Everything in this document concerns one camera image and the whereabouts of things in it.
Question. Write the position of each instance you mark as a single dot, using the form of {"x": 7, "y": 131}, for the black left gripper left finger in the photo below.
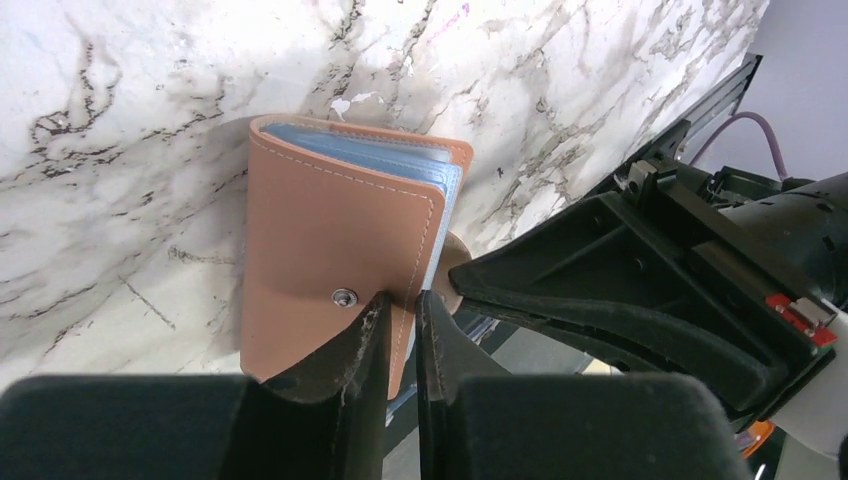
{"x": 322, "y": 418}

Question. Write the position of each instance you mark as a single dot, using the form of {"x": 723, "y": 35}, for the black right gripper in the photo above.
{"x": 680, "y": 288}

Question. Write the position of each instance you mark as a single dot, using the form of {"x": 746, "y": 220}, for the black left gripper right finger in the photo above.
{"x": 478, "y": 421}

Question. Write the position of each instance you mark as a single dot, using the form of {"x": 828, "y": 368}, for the tan leather card holder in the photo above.
{"x": 336, "y": 213}

